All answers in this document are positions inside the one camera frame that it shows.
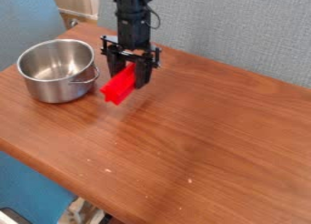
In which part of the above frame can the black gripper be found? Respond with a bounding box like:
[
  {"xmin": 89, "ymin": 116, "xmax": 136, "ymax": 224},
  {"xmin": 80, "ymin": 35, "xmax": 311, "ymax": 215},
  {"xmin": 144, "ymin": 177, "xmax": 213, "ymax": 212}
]
[{"xmin": 101, "ymin": 16, "xmax": 161, "ymax": 89}]

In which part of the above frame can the red plastic block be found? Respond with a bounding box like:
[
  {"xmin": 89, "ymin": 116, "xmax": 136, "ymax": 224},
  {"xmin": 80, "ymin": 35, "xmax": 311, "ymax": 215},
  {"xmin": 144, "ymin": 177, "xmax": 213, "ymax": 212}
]
[{"xmin": 100, "ymin": 59, "xmax": 136, "ymax": 105}]

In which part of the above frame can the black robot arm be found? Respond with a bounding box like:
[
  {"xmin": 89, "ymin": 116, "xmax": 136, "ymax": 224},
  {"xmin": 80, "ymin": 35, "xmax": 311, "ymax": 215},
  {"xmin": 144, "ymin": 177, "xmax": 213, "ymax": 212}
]
[{"xmin": 101, "ymin": 0, "xmax": 161, "ymax": 89}]

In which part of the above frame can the metal pot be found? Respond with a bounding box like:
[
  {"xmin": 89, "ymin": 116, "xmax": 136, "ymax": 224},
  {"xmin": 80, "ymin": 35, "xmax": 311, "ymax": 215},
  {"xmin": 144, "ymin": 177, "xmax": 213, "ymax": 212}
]
[{"xmin": 17, "ymin": 39, "xmax": 100, "ymax": 104}]

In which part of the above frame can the wooden crate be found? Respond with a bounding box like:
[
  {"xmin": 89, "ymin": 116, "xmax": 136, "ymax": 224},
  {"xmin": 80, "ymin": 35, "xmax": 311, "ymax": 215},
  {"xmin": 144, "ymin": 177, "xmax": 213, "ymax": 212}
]
[{"xmin": 54, "ymin": 0, "xmax": 100, "ymax": 20}]

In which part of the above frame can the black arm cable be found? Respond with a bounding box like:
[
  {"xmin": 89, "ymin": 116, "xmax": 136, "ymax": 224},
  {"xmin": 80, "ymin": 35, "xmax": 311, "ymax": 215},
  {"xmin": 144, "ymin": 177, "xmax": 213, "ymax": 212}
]
[{"xmin": 145, "ymin": 5, "xmax": 161, "ymax": 30}]

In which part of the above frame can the white frame under table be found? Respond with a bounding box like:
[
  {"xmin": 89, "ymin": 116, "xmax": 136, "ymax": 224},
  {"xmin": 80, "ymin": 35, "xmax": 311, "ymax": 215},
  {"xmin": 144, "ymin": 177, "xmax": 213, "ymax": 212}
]
[{"xmin": 57, "ymin": 198, "xmax": 104, "ymax": 224}]

